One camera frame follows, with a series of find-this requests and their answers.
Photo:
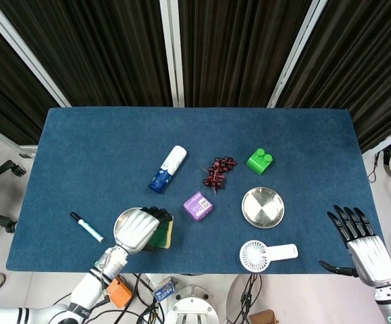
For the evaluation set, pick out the blue and white spray bottle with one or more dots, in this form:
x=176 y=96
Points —
x=168 y=168

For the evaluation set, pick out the orange plastic foot pedal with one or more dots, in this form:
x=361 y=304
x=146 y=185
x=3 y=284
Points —
x=121 y=293

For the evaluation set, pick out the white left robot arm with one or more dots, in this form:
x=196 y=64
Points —
x=87 y=293

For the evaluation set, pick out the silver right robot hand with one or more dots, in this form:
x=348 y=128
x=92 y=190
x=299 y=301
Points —
x=372 y=260

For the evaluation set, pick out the white handheld fan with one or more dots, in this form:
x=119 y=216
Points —
x=254 y=255

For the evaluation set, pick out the white frame post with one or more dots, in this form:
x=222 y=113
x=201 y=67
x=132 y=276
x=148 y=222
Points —
x=172 y=54
x=296 y=57
x=26 y=54

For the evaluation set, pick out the purple box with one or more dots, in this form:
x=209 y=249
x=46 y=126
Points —
x=198 y=206

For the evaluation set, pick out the green and yellow sponge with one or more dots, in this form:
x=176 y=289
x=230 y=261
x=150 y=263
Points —
x=163 y=238

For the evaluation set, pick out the dark pleated curtain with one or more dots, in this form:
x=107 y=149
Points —
x=114 y=50

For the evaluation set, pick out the red grape bunch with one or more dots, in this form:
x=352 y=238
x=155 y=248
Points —
x=217 y=172

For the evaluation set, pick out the green toy brick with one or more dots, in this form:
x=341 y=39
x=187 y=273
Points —
x=259 y=163

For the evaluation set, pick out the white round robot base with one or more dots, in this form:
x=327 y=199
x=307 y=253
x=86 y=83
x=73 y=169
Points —
x=191 y=310

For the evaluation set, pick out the green and white marker pen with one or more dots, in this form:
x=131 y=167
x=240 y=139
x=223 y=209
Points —
x=87 y=227

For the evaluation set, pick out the blue table cloth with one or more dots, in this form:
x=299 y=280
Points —
x=114 y=152

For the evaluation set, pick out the small blue carton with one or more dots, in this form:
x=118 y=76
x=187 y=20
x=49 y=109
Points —
x=164 y=290

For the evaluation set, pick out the brown cardboard box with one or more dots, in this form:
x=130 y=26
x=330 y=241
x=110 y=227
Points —
x=262 y=317

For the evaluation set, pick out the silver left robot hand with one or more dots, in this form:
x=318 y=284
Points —
x=134 y=233

